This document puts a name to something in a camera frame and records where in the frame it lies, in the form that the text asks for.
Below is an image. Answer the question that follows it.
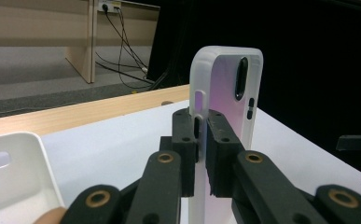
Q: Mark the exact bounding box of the black curtain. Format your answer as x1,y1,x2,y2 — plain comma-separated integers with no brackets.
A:
146,0,361,174

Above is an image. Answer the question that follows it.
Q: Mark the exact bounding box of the light wooden desk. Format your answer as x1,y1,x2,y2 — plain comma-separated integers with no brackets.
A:
0,0,161,84

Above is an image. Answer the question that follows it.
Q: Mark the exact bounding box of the white plastic bin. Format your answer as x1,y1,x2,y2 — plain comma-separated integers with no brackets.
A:
0,132,65,224

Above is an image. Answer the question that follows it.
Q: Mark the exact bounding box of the iridescent phone case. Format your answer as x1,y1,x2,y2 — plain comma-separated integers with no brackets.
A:
187,46,264,224

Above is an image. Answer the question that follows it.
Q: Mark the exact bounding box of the white wall power outlet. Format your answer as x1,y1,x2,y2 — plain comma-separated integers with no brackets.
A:
97,0,122,13

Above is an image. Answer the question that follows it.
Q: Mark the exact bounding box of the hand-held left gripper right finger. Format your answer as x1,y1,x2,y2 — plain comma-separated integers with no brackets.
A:
205,109,246,199

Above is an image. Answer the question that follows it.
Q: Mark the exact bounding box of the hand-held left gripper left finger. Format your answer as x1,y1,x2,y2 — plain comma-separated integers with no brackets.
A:
160,106,200,198

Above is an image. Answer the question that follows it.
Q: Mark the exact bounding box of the black cable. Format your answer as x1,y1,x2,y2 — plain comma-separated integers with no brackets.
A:
94,50,155,86
102,3,148,73
116,7,153,90

